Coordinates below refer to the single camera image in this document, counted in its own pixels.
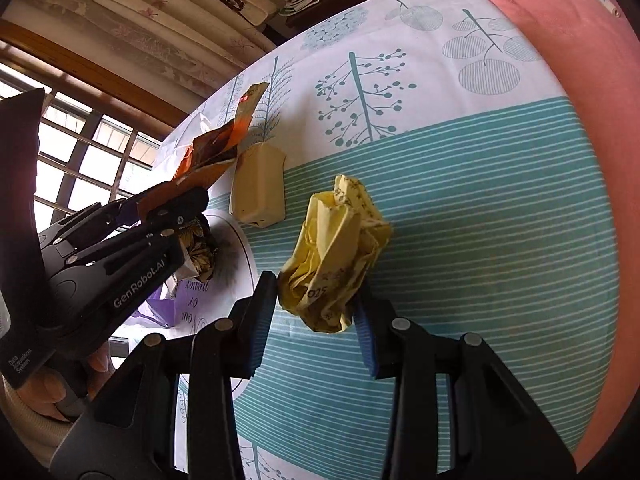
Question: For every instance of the purple plastic bag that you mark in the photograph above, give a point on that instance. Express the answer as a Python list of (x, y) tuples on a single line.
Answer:
[(157, 310)]

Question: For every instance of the leaf print tablecloth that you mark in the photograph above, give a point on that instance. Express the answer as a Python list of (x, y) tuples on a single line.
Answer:
[(475, 210)]

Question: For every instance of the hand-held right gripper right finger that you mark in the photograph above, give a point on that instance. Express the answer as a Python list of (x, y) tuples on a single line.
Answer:
[(367, 345)]

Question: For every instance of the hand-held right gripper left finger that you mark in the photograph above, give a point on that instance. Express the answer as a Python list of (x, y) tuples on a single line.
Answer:
[(260, 330)]

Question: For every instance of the crumpled white carton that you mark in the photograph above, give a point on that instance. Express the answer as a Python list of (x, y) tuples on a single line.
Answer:
[(197, 255)]

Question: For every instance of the white flat pouch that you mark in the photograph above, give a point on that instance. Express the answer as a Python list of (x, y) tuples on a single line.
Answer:
[(260, 10)]

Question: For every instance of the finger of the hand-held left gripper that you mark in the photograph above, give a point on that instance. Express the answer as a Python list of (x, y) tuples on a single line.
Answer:
[(180, 210), (127, 210)]

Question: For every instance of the window grille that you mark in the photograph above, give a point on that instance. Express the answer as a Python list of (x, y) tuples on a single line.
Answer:
[(127, 160)]

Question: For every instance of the wooden window frame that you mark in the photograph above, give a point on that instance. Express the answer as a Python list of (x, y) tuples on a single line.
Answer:
[(100, 75)]

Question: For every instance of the floral beige curtain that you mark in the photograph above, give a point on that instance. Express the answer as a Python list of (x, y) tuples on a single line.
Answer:
[(125, 25)]

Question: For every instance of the red snack wrapper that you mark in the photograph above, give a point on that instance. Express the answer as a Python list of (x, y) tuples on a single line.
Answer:
[(220, 145)]

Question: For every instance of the yellow paper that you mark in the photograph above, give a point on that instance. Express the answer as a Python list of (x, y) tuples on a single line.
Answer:
[(335, 250)]

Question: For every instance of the person's left hand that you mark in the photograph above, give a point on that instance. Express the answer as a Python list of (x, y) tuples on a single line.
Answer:
[(45, 390)]

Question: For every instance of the beige plastic container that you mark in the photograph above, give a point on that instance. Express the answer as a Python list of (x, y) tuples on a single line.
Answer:
[(260, 190)]

